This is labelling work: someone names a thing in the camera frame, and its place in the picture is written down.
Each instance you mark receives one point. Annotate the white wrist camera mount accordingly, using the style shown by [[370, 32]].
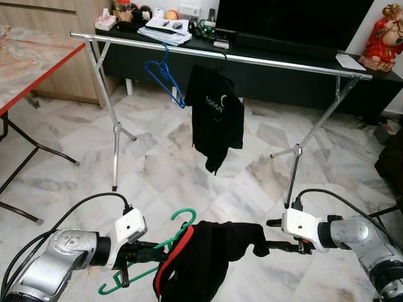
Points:
[[302, 223], [129, 225]]

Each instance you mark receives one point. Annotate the green plastic hanger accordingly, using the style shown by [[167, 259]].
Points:
[[183, 211]]

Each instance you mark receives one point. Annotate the jar with red lid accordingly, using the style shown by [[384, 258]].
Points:
[[121, 9]]

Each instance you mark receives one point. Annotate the white wall socket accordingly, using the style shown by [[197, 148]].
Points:
[[189, 10]]

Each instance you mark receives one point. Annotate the pink tissue pack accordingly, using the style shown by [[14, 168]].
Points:
[[106, 25]]

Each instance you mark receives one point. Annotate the blue plastic hanger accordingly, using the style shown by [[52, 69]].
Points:
[[181, 102]]

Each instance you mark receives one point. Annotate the black garment with red trim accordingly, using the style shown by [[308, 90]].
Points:
[[208, 264]]

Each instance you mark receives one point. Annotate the white round ornament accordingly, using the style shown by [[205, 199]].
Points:
[[158, 12]]

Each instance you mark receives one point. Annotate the white paper sheet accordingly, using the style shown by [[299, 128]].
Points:
[[350, 61]]

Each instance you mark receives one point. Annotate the black soundbar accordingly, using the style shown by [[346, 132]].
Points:
[[283, 45]]

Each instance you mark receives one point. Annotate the small white box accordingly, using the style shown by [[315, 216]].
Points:
[[220, 43]]

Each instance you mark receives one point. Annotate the light wooden cabinet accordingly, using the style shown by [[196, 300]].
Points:
[[56, 16]]

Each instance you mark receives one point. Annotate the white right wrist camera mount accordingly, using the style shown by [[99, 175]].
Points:
[[302, 223]]

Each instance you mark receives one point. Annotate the red robed statue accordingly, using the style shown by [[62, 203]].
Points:
[[381, 44]]

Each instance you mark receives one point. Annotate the black t-shirt with logo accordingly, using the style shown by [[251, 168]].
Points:
[[214, 119]]

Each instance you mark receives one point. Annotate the black television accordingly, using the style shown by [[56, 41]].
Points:
[[289, 19]]

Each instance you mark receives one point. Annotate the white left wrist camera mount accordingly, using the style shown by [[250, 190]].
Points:
[[129, 225]]

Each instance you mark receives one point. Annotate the silver metal clothes rack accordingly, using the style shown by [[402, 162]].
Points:
[[283, 64]]

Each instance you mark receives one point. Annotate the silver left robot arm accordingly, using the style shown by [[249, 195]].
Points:
[[56, 258]]

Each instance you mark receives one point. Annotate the orange round ornament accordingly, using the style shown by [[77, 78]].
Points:
[[170, 14]]

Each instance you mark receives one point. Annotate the stack of papers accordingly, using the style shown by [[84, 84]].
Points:
[[164, 34]]

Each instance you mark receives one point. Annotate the black tv console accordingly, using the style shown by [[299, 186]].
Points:
[[283, 88]]

